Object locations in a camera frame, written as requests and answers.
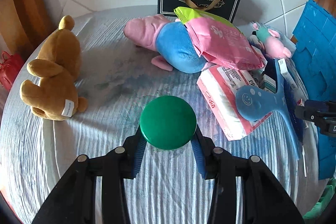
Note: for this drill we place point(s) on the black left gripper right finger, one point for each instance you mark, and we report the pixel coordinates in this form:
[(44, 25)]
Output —
[(264, 198)]

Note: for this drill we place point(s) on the blue plastic crate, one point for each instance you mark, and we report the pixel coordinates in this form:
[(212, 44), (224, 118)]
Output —
[(314, 59)]

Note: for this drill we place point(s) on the wooden bed post left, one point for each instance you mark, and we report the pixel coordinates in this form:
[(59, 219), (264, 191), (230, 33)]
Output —
[(24, 25)]

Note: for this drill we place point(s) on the brown teddy bear plush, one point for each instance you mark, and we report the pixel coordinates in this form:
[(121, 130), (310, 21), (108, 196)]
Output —
[(57, 66)]

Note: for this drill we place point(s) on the pink white flat package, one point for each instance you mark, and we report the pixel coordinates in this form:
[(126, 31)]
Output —
[(219, 86)]

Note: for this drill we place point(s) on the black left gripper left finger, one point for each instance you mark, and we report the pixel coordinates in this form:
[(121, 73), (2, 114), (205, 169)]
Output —
[(73, 198)]

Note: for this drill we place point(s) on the green lid jar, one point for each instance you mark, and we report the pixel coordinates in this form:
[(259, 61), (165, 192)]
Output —
[(168, 122)]

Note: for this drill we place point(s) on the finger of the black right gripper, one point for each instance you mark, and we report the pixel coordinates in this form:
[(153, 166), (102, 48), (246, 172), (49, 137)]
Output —
[(322, 114)]

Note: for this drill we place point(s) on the red plastic bag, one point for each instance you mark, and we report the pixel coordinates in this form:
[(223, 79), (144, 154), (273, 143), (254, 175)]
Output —
[(10, 67)]

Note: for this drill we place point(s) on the striped white bed sheet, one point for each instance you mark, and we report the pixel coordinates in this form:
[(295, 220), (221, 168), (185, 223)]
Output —
[(118, 80)]

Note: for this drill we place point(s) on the pink pig small plush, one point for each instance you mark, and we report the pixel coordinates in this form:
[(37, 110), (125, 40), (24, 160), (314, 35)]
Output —
[(271, 43)]

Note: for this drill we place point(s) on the pink green wipes pack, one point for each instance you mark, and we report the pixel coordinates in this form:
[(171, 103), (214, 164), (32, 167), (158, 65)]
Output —
[(219, 41)]

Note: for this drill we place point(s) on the blue pink pig plush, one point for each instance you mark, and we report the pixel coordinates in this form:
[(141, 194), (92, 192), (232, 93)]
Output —
[(170, 40)]

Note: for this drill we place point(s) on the green cloth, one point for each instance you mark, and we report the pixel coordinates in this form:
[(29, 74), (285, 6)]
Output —
[(328, 193)]

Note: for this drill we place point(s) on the white tube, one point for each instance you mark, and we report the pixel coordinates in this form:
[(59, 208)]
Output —
[(286, 74)]

